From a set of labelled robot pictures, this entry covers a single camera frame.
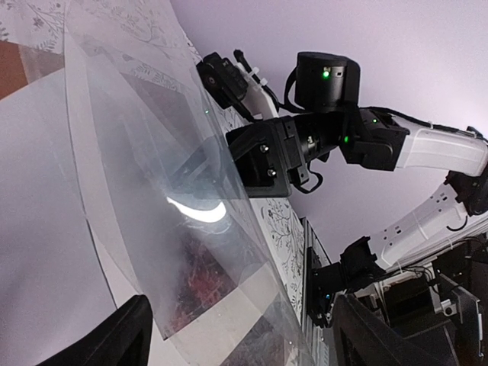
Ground brown backing board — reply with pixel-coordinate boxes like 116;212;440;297
0;41;64;99

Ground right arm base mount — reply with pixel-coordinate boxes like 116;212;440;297
300;217;385;328

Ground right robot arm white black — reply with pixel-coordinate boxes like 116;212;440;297
223;51;487;327

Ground clear acrylic glazing sheet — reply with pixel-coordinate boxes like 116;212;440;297
63;30;306;366

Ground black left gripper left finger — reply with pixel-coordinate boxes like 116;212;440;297
41;295;152;366

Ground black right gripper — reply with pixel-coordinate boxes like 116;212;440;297
225;117;309;197

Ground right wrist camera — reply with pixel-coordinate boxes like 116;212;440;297
196;50;280;123

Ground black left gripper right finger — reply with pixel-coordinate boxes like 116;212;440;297
332;294;431;365

